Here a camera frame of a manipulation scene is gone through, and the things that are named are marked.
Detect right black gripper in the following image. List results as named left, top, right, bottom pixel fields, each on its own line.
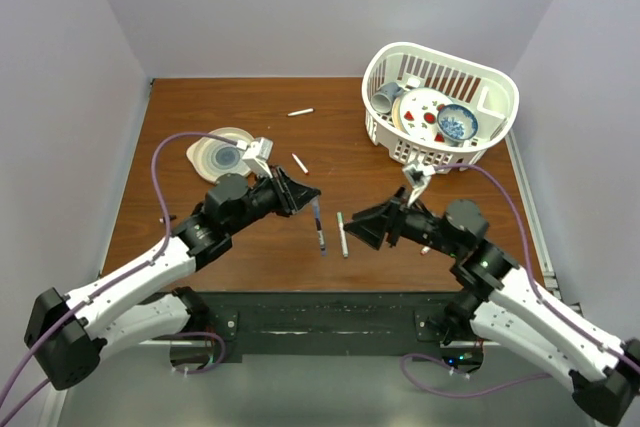
left=343, top=184, right=462, bottom=257

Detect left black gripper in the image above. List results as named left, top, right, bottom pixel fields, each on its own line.
left=227, top=165, right=320, bottom=236

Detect clear pen cap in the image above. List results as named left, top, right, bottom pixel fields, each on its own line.
left=311, top=198, right=320, bottom=220

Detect blue pen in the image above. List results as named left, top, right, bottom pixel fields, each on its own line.
left=314, top=216, right=327, bottom=256

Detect white pen green tip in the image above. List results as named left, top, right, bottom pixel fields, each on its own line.
left=336, top=211, right=349, bottom=259

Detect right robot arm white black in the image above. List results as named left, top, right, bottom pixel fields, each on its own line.
left=344, top=190, right=639, bottom=426

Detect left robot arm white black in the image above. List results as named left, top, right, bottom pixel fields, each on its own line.
left=24, top=166, right=321, bottom=391

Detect white pen red tip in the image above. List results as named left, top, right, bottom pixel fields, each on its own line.
left=291, top=153, right=310, bottom=175

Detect white pen far back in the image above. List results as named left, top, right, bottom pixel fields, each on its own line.
left=286, top=108, right=315, bottom=118

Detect beige plate blue rings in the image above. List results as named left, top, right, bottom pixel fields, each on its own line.
left=186, top=126, right=261, bottom=185

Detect white plate red fruit pattern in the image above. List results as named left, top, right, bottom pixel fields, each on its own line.
left=392, top=88, right=453, bottom=142

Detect grey ceramic mug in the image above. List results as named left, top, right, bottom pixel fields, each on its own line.
left=370, top=82, right=405, bottom=114

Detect blue white patterned bowl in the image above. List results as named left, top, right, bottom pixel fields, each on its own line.
left=436, top=104, right=479, bottom=142

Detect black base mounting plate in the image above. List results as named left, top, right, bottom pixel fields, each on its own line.
left=176, top=288, right=489, bottom=370

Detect white plastic dish basket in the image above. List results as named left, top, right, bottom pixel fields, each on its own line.
left=361, top=42, right=519, bottom=165

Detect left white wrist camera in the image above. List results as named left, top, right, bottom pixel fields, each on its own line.
left=242, top=137, right=273, bottom=178

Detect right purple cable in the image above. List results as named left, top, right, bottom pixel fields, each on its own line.
left=429, top=162, right=640, bottom=363

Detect purple cable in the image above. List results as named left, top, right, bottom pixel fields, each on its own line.
left=0, top=131, right=249, bottom=413
left=429, top=162, right=640, bottom=363

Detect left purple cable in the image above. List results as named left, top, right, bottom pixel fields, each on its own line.
left=0, top=131, right=249, bottom=413

